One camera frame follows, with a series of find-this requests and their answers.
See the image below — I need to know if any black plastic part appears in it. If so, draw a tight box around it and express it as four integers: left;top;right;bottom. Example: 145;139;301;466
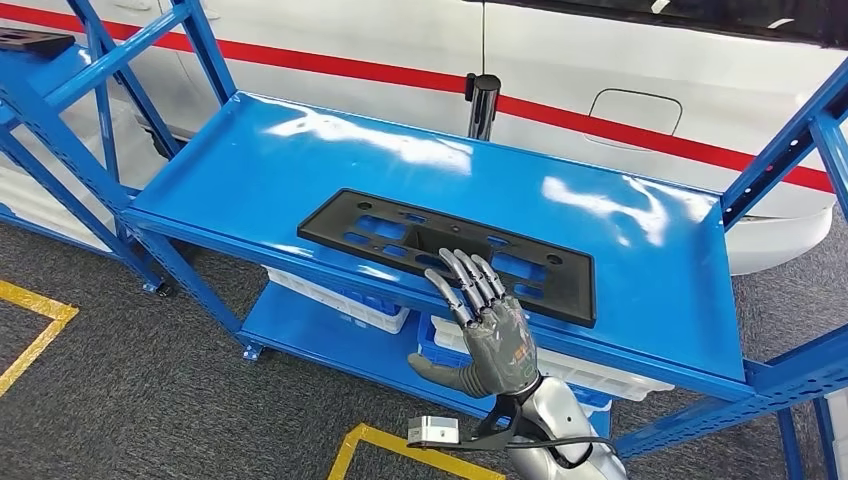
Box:
0;27;76;58

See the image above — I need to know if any blue metal shelf rack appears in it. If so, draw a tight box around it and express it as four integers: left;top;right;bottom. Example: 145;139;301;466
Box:
0;0;183;296
0;0;848;480

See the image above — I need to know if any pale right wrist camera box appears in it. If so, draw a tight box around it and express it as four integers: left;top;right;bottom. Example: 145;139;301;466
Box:
405;415;460;446

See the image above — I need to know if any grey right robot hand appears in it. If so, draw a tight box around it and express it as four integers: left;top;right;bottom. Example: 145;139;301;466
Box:
405;247;545;400

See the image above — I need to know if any white plastic bin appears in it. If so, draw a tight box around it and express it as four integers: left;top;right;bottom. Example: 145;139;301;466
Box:
430;315;674;403
263;266;412;335

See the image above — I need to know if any black license plate bracket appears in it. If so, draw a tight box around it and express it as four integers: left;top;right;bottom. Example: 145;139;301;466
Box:
296;188;598;329

